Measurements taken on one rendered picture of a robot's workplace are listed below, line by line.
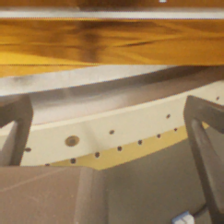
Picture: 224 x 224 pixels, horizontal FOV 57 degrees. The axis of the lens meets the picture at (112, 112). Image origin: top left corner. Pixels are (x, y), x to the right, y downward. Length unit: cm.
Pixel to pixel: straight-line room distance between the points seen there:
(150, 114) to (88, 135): 7
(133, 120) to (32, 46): 13
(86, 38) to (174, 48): 9
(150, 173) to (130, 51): 19
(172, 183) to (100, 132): 19
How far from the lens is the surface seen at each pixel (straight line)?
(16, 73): 23
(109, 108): 21
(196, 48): 23
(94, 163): 28
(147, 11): 21
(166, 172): 35
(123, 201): 33
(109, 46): 22
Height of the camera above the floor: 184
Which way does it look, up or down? 36 degrees down
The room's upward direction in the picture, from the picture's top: straight up
